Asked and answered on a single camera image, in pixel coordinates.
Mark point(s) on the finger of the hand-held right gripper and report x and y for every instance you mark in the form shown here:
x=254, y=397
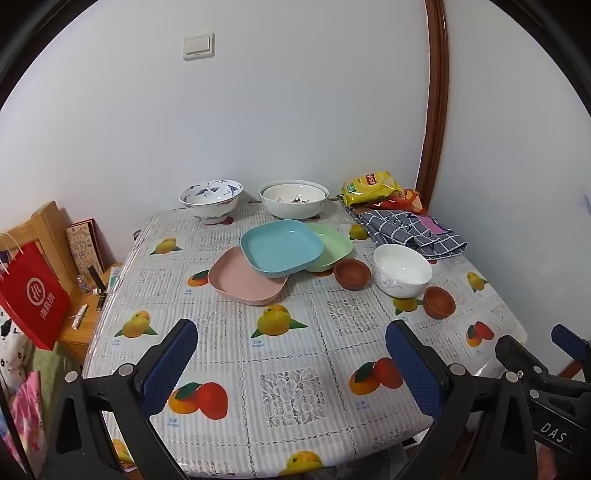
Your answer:
x=521, y=357
x=572, y=346

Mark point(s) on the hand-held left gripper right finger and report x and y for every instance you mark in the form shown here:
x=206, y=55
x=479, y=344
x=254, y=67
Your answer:
x=413, y=369

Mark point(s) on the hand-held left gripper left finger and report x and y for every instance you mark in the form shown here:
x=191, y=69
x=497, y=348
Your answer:
x=171, y=364

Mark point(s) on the small brown bowl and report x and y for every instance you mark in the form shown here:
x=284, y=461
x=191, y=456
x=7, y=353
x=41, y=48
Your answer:
x=438, y=304
x=351, y=277

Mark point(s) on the white porcelain bowl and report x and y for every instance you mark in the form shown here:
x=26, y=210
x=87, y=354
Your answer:
x=401, y=272

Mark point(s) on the pink square plate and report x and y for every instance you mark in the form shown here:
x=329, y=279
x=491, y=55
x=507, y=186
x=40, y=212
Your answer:
x=231, y=277

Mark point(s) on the green square plate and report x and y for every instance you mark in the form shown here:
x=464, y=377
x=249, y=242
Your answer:
x=334, y=244

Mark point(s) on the blue square plate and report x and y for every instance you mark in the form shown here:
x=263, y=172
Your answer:
x=277, y=247

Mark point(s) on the brown wooden baseboard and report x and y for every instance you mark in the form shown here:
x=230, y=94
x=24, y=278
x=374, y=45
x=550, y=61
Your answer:
x=568, y=369

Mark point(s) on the small dark tube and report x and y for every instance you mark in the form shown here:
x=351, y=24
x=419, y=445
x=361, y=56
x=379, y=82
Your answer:
x=101, y=302

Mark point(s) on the small white tube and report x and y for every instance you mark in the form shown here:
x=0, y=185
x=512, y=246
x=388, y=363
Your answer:
x=79, y=316

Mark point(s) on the fruit print tablecloth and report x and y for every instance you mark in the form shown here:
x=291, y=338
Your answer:
x=277, y=369

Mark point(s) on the small glass bottle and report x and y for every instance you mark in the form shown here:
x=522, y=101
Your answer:
x=83, y=284

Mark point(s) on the green cloth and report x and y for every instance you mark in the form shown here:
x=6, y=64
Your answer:
x=51, y=364

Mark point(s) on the grey checkered cloth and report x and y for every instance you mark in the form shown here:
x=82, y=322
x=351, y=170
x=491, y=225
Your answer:
x=397, y=230

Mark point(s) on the brown patterned book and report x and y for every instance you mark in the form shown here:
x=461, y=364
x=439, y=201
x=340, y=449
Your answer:
x=83, y=249

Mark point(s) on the pink paper note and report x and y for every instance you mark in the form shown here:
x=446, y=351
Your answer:
x=434, y=224

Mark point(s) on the red paper bag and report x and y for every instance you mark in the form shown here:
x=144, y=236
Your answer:
x=37, y=295

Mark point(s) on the pink bag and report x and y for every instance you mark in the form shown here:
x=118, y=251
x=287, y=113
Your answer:
x=27, y=415

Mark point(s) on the black and white spotted cloth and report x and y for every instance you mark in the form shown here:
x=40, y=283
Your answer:
x=11, y=350

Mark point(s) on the blue patterned porcelain bowl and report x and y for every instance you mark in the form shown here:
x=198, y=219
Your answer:
x=210, y=205

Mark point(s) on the red chips bag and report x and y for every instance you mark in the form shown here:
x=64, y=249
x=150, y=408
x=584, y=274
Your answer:
x=408, y=198

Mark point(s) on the wooden chair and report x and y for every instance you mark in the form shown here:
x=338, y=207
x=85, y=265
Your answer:
x=51, y=226

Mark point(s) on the yellow chips bag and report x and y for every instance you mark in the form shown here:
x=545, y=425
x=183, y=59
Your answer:
x=369, y=187

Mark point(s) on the large white bowl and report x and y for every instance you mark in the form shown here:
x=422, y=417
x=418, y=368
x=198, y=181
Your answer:
x=291, y=207

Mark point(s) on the brown wooden door frame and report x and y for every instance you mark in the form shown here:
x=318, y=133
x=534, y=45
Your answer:
x=436, y=92

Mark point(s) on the white wall light switch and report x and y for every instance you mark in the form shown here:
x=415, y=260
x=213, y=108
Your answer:
x=198, y=46

